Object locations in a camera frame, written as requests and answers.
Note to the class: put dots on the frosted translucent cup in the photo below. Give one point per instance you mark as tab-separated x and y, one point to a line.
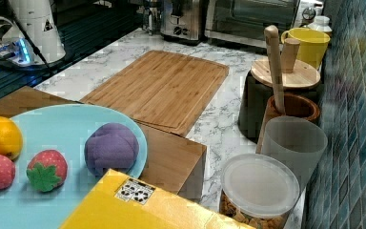
295	142

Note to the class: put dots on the yellow plush lemon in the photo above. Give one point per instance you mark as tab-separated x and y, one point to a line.
11	140

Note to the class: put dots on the purple plush fruit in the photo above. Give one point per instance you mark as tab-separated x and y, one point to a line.
112	146

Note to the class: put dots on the wooden utensil handle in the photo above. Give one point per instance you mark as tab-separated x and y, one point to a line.
273	51

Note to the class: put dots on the yellow plastic cup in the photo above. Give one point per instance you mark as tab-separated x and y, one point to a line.
313	44

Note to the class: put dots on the light blue plate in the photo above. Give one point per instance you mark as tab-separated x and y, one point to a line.
66	150

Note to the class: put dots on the stainless steel two-slot toaster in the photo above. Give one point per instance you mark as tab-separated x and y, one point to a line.
182	20

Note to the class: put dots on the bamboo cutting board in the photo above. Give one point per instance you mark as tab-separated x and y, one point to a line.
165	90

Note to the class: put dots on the brown wooden utensil holder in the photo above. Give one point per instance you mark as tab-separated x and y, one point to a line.
295	105

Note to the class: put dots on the wooden drawer box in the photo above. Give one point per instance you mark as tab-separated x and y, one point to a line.
174	163

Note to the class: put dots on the clear cereal jar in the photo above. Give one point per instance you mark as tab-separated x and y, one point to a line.
258	190

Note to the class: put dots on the stainless steel toaster oven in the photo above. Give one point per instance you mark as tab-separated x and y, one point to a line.
244	21

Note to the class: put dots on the small plush strawberry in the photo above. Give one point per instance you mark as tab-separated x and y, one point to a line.
47	170

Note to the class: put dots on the yellow cereal box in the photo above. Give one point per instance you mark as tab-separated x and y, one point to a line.
118	201

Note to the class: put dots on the orange bottle with white cap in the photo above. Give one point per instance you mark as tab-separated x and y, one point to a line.
321	23

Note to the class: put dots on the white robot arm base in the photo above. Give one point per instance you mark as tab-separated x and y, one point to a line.
32	32

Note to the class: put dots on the black canister with wooden lid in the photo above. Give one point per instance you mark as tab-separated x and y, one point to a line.
298	78

